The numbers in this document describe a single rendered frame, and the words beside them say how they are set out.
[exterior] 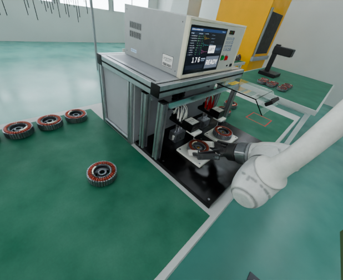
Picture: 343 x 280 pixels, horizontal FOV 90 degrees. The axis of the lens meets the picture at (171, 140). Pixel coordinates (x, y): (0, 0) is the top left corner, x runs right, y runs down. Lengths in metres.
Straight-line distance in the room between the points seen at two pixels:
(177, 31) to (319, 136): 0.54
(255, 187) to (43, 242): 0.61
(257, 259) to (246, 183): 1.15
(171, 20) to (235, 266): 1.49
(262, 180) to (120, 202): 0.47
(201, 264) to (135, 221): 0.88
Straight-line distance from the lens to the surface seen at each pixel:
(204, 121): 1.06
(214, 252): 1.51
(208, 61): 0.85
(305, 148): 0.50
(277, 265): 1.70
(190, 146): 0.84
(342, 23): 5.97
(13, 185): 0.84
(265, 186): 0.54
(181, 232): 0.65
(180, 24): 0.72
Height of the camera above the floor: 1.33
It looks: 37 degrees down
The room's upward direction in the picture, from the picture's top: 11 degrees clockwise
